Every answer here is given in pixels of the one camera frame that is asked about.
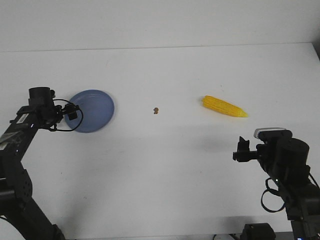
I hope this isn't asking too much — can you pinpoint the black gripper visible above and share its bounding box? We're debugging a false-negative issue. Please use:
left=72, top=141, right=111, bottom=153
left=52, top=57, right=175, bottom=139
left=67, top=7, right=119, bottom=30
left=28, top=87, right=79, bottom=125
left=232, top=129, right=310, bottom=180

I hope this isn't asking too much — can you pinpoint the blue round plate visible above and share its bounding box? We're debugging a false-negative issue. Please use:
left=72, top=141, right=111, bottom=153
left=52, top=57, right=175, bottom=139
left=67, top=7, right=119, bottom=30
left=65, top=89, right=115, bottom=133

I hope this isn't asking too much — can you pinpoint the yellow corn cob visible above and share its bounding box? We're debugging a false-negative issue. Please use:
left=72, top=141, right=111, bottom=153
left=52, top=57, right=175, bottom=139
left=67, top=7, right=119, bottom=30
left=202, top=95, right=249, bottom=118

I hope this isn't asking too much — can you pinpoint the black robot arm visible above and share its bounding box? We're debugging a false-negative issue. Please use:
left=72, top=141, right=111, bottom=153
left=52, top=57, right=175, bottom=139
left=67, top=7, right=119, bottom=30
left=232, top=127, right=320, bottom=240
left=0, top=87, right=80, bottom=240

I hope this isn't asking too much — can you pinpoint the black device at table edge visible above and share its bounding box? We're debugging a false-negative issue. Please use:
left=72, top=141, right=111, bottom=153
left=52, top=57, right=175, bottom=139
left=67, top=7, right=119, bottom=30
left=240, top=223, right=276, bottom=240

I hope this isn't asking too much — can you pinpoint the small brown scrap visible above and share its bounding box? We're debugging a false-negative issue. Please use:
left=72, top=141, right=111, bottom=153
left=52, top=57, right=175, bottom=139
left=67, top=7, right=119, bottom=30
left=153, top=107, right=159, bottom=115

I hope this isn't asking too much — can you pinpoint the white object at table edge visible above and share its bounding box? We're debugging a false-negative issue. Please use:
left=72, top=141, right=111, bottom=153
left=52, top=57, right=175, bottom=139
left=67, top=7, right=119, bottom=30
left=212, top=234, right=233, bottom=240

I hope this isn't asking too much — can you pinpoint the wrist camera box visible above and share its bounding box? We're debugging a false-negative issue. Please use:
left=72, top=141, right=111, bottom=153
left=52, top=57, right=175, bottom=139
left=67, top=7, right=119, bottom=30
left=253, top=127, right=286, bottom=140

